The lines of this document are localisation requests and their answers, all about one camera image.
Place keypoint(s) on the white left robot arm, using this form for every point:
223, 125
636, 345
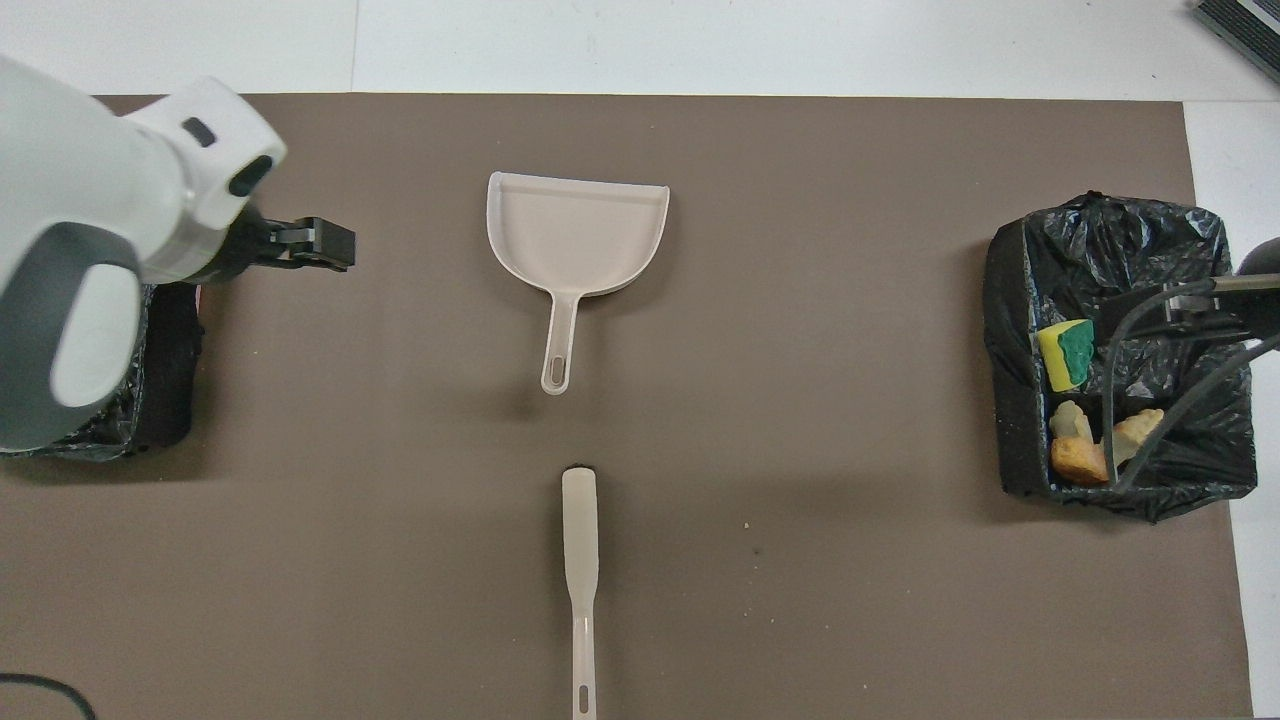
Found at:
90, 200

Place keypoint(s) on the brown bread roll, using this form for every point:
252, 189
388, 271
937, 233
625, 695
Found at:
1078, 462

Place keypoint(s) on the beige brush with black bristles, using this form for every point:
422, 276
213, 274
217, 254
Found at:
580, 540

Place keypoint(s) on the yellow sponge with green back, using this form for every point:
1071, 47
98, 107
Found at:
1065, 355

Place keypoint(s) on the brown table mat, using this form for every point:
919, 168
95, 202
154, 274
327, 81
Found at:
800, 200

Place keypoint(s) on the orange striped croissant piece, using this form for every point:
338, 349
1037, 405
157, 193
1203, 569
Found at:
1140, 432

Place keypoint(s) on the black bag lined bin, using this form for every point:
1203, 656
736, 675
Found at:
1100, 250
170, 370

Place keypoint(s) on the dark ribbed panel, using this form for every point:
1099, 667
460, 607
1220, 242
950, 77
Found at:
1250, 25

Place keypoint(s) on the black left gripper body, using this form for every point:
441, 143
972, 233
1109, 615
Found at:
250, 245

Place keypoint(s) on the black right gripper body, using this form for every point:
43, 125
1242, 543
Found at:
1265, 255

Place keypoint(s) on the beige plastic dustpan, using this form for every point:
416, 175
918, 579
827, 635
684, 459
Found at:
575, 235

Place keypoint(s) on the pale striped croissant piece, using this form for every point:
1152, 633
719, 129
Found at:
1070, 420

